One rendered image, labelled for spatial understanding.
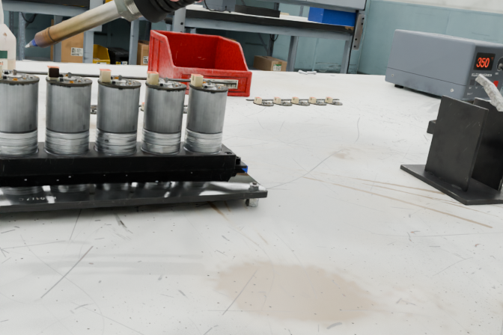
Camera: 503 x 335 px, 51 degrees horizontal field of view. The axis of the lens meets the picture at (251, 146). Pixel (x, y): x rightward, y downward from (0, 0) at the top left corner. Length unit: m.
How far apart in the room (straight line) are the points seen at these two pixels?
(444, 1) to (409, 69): 5.07
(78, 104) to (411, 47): 0.68
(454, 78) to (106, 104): 0.64
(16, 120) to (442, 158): 0.30
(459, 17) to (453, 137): 5.41
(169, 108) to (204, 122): 0.03
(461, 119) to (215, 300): 0.25
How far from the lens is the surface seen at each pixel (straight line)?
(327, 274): 0.26
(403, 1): 6.31
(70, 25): 0.27
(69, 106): 0.30
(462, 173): 0.41
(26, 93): 0.30
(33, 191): 0.29
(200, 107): 0.32
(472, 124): 0.41
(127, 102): 0.31
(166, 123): 0.32
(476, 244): 0.33
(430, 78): 0.88
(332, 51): 6.34
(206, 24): 2.97
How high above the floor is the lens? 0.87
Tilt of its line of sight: 16 degrees down
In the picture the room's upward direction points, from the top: 8 degrees clockwise
